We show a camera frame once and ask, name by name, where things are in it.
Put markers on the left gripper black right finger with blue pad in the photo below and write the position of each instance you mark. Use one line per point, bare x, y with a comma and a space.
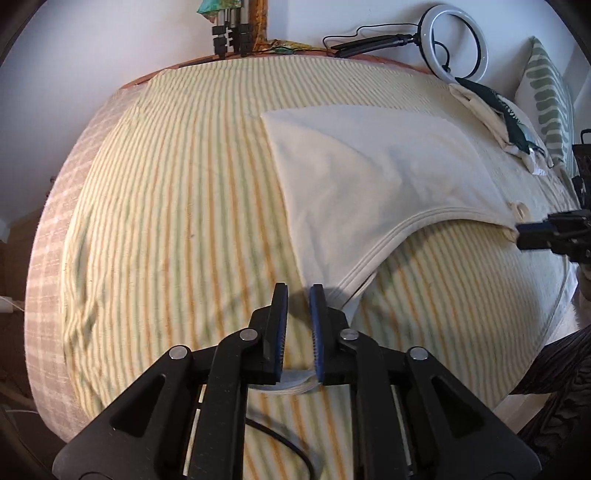
344, 356

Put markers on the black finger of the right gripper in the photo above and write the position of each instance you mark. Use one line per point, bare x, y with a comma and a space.
534, 236

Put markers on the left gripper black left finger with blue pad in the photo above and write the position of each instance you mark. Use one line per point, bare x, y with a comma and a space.
251, 356

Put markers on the cream sleeveless top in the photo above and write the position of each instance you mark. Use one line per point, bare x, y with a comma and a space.
357, 181

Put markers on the white t-shirt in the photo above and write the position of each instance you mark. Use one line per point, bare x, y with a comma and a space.
292, 382

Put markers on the stack of folded clothes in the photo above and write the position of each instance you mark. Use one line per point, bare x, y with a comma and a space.
507, 123

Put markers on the green leaf pattern pillow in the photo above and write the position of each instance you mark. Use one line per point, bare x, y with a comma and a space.
545, 97

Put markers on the person's grey patterned trousers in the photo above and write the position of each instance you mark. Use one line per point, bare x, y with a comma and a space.
560, 433

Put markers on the checked pink bed sheet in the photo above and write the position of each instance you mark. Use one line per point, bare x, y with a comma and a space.
47, 373

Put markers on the colourful patterned cloth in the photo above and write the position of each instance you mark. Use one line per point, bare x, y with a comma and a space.
214, 9

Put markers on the white ring light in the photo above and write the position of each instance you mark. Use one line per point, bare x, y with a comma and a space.
452, 44

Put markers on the black ring light arm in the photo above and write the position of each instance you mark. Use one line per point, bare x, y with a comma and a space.
347, 46

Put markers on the wooden bed frame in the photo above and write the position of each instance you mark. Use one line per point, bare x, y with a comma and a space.
313, 53

